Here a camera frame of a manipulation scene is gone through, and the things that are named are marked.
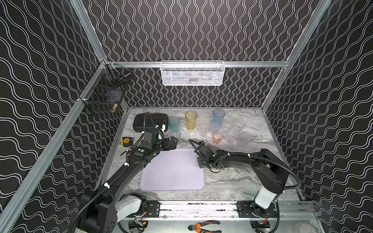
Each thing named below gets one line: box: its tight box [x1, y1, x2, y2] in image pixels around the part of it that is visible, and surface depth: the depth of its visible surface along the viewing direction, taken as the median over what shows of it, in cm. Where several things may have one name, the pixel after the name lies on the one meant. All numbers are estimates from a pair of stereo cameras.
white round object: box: [299, 222, 319, 233], surface depth 69 cm
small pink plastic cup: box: [211, 130, 224, 145], surface depth 102 cm
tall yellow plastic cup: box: [185, 110, 198, 131], surface depth 103 cm
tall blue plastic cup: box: [212, 108, 226, 125], surface depth 103 cm
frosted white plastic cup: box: [236, 132, 252, 149], surface depth 95 cm
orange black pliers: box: [187, 219, 222, 233], surface depth 70 cm
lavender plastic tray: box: [139, 148, 206, 192], surface depth 86 cm
